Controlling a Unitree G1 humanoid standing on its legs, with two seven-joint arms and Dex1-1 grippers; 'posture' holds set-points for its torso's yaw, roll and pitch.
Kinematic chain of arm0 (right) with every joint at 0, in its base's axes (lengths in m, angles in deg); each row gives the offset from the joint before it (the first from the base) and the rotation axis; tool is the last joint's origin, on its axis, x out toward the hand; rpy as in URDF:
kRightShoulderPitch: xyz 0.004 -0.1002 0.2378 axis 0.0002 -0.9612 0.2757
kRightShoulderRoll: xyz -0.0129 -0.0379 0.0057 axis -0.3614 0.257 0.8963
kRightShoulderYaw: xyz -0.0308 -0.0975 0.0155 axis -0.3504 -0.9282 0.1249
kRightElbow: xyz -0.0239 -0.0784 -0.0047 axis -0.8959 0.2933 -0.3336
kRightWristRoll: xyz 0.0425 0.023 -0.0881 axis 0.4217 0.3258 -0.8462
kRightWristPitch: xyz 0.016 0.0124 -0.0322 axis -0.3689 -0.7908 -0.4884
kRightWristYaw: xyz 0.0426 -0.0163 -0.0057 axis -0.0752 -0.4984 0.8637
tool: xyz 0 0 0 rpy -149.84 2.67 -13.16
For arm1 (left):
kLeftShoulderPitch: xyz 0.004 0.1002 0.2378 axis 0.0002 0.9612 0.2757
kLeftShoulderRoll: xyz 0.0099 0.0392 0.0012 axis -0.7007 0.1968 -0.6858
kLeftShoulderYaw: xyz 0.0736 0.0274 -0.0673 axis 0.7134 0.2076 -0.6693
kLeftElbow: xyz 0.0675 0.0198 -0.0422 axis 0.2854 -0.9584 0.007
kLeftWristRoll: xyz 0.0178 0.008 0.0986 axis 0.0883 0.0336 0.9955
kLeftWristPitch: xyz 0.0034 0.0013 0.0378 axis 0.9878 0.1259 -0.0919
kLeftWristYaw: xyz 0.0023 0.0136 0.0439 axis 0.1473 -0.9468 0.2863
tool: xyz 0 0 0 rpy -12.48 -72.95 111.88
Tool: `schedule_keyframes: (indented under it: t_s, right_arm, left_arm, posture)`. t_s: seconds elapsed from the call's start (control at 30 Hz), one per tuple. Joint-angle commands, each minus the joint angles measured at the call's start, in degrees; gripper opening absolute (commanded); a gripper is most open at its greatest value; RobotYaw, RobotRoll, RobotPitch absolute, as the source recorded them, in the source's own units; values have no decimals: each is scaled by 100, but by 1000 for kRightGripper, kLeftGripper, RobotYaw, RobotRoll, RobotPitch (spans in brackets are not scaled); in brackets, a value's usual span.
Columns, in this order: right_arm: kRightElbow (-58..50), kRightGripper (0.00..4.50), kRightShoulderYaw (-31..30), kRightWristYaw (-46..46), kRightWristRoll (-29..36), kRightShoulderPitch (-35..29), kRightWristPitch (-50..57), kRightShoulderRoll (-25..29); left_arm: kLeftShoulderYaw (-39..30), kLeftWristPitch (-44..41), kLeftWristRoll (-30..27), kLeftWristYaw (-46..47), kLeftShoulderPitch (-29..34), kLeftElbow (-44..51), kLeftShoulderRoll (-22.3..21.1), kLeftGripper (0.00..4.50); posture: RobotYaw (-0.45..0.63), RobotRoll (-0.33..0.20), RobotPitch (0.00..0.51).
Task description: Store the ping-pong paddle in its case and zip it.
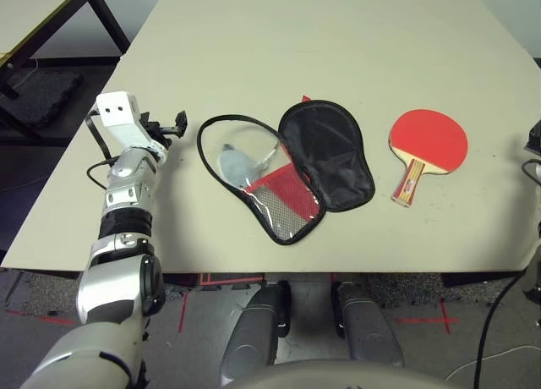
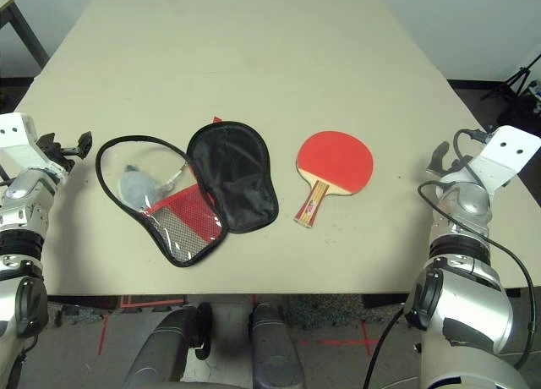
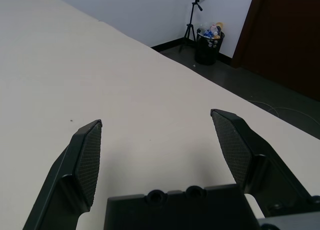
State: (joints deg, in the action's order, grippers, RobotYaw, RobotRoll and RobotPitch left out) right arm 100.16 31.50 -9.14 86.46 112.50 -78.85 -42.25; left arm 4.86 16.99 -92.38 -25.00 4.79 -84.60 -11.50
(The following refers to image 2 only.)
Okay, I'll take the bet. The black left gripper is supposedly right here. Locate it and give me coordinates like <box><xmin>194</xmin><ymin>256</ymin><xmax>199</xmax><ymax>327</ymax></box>
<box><xmin>38</xmin><ymin>130</ymin><xmax>93</xmax><ymax>173</ymax></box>

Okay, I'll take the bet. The grey right robot leg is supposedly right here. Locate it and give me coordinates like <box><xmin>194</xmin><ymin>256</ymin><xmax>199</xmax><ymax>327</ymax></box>
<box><xmin>249</xmin><ymin>302</ymin><xmax>305</xmax><ymax>389</ymax></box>

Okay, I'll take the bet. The red floor tape cross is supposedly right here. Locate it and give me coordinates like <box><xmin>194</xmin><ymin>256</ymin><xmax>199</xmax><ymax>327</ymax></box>
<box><xmin>299</xmin><ymin>321</ymin><xmax>380</xmax><ymax>357</ymax></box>

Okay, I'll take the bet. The grey robot leg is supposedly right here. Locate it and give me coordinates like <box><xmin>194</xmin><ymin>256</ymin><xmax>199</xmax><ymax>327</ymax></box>
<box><xmin>249</xmin><ymin>302</ymin><xmax>305</xmax><ymax>389</ymax></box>
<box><xmin>122</xmin><ymin>302</ymin><xmax>212</xmax><ymax>389</ymax></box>

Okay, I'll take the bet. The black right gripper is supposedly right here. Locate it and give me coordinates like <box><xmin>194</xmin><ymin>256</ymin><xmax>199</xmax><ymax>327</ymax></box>
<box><xmin>427</xmin><ymin>141</ymin><xmax>471</xmax><ymax>177</ymax></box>

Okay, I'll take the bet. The red ping-pong paddle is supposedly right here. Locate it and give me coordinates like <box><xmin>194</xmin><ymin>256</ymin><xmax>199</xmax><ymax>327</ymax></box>
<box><xmin>294</xmin><ymin>129</ymin><xmax>375</xmax><ymax>229</ymax></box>

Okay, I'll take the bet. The grey left robot leg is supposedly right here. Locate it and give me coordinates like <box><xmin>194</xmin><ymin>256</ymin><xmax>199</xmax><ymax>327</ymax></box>
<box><xmin>122</xmin><ymin>302</ymin><xmax>212</xmax><ymax>389</ymax></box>

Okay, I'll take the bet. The black-framed side table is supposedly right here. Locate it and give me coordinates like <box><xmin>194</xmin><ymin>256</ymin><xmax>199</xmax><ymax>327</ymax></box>
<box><xmin>0</xmin><ymin>0</ymin><xmax>51</xmax><ymax>71</ymax></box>

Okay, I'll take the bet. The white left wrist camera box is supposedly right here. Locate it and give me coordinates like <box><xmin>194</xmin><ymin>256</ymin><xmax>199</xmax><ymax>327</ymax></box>
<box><xmin>0</xmin><ymin>112</ymin><xmax>48</xmax><ymax>173</ymax></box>

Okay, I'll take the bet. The red floor tape line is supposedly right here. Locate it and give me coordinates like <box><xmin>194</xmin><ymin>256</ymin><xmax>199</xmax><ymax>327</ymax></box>
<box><xmin>97</xmin><ymin>315</ymin><xmax>109</xmax><ymax>356</ymax></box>

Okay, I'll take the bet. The black tripod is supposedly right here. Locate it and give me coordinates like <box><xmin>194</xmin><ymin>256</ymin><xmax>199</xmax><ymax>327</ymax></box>
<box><xmin>481</xmin><ymin>52</ymin><xmax>541</xmax><ymax>107</ymax></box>

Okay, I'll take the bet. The black and red paddle case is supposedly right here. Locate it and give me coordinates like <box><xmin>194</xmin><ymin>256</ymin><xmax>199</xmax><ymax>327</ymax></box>
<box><xmin>95</xmin><ymin>117</ymin><xmax>281</xmax><ymax>268</ymax></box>

